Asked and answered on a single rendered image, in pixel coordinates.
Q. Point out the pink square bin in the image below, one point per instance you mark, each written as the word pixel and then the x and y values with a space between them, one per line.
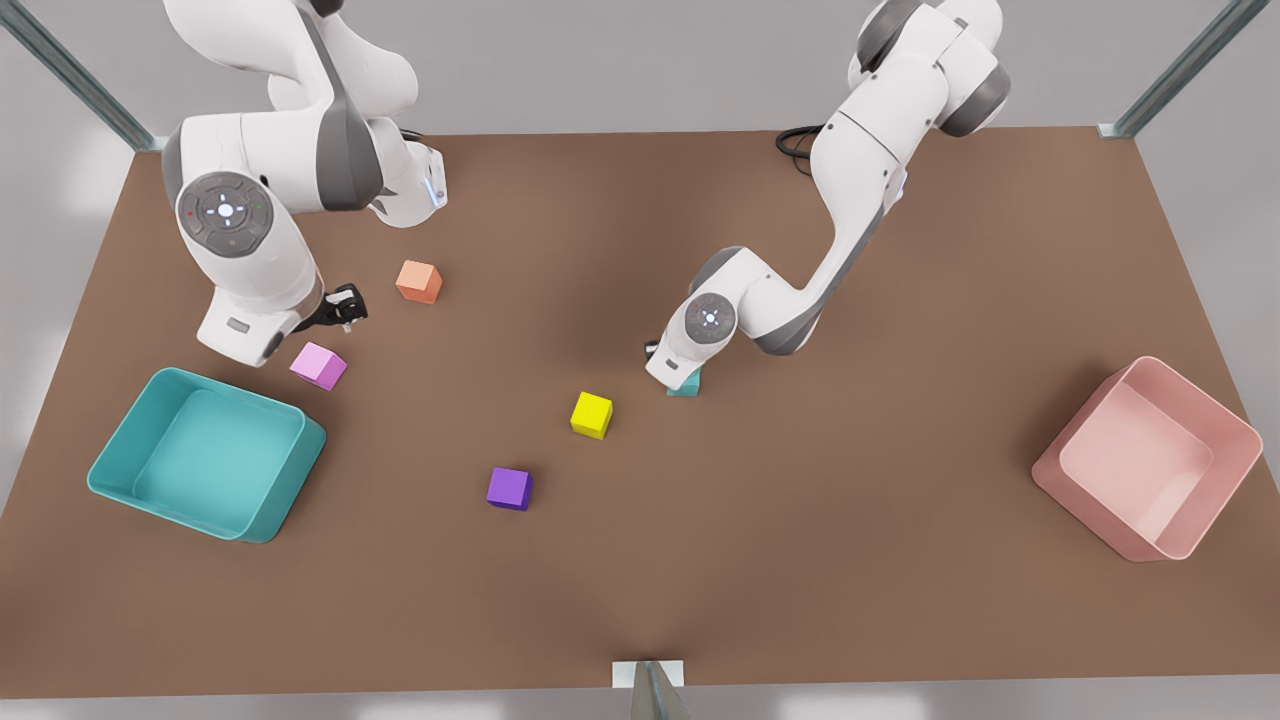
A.
pixel 1145 460

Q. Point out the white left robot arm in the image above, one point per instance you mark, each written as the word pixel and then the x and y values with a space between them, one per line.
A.
pixel 860 170

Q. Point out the teal square bin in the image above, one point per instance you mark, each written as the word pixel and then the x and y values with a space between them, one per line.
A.
pixel 205 455

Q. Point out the orange cube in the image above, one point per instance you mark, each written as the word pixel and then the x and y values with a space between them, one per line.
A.
pixel 417 281

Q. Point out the yellow cube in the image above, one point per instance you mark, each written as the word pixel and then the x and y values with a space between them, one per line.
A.
pixel 591 414

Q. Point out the pink cube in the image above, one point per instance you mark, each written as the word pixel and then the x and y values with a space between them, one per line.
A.
pixel 318 365

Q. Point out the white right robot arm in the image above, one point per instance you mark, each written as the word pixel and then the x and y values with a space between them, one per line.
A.
pixel 260 150

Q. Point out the teal blue cube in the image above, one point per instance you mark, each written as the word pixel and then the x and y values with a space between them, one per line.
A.
pixel 688 384

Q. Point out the purple cube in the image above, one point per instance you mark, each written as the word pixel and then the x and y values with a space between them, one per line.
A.
pixel 509 488

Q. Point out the silver frame post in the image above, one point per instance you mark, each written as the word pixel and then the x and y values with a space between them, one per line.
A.
pixel 1180 70
pixel 75 72
pixel 652 690

